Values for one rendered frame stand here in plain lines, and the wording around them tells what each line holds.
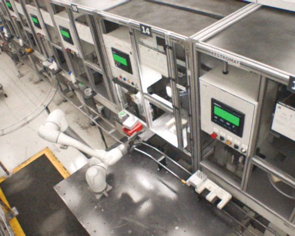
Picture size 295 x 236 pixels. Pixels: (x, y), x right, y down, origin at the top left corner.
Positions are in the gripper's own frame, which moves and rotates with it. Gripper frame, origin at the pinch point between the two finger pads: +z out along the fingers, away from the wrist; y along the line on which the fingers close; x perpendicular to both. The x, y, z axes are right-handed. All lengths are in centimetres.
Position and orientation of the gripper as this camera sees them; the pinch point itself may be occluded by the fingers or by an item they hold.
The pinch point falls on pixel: (142, 134)
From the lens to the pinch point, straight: 240.7
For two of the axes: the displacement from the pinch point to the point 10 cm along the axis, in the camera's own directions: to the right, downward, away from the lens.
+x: -6.6, -4.3, 6.2
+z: 7.4, -5.2, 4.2
